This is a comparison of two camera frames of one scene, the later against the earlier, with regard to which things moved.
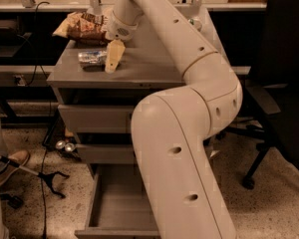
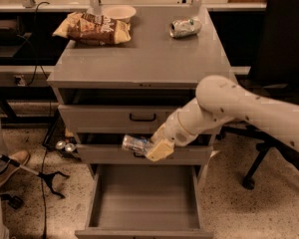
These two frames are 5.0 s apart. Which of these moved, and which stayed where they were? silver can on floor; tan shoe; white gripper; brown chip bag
Moved: white gripper
Stayed: tan shoe; brown chip bag; silver can on floor
